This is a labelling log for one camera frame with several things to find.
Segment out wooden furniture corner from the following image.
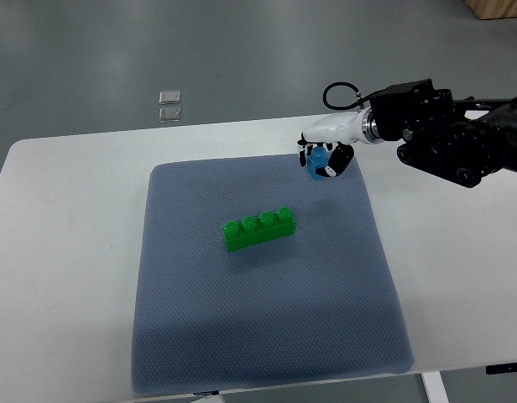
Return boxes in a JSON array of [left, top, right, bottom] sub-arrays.
[[464, 0, 517, 20]]

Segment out blue-grey textured mat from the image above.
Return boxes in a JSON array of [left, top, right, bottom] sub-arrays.
[[132, 154, 414, 395]]

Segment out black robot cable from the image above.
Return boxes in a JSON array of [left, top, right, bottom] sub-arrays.
[[322, 81, 371, 113]]

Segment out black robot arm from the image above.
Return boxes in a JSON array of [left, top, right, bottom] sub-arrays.
[[365, 79, 517, 188]]

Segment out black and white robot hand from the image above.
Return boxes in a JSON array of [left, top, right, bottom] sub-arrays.
[[297, 109, 380, 179]]

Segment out white table leg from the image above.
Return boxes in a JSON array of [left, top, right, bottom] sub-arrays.
[[420, 371, 449, 403]]

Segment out blue toy block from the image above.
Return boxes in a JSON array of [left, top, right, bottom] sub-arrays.
[[306, 146, 328, 181]]

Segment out black table control panel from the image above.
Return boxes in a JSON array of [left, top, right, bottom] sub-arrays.
[[485, 363, 517, 375]]

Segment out green four-stud toy block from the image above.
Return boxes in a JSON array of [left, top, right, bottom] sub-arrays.
[[222, 206, 296, 252]]

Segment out upper metal floor plate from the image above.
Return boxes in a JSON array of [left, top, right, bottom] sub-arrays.
[[159, 90, 180, 105]]

